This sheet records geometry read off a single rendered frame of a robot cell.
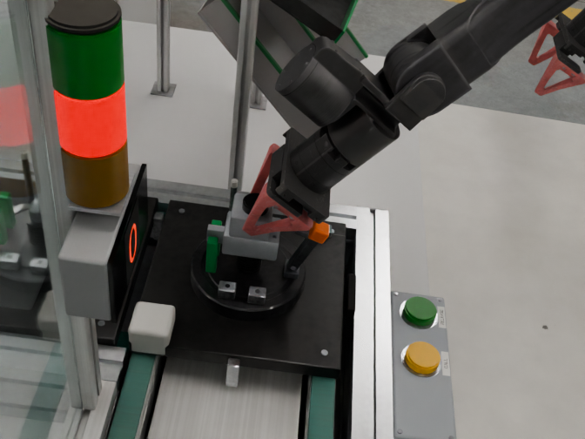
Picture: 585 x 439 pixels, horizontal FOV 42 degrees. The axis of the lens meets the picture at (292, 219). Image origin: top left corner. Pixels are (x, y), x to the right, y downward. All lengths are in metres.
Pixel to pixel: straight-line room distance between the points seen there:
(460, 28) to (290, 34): 0.43
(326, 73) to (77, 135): 0.27
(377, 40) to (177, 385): 2.67
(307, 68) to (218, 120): 0.65
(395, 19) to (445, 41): 2.88
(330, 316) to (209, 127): 0.54
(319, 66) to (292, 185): 0.13
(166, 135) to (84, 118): 0.78
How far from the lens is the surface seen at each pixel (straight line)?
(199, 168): 1.26
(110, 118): 0.56
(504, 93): 3.28
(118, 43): 0.53
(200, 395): 0.91
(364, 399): 0.87
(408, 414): 0.87
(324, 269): 0.97
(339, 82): 0.75
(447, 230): 1.24
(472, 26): 0.75
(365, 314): 0.95
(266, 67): 1.01
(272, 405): 0.90
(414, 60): 0.74
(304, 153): 0.80
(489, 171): 1.38
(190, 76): 1.48
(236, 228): 0.86
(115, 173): 0.59
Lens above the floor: 1.67
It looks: 43 degrees down
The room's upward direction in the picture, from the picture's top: 9 degrees clockwise
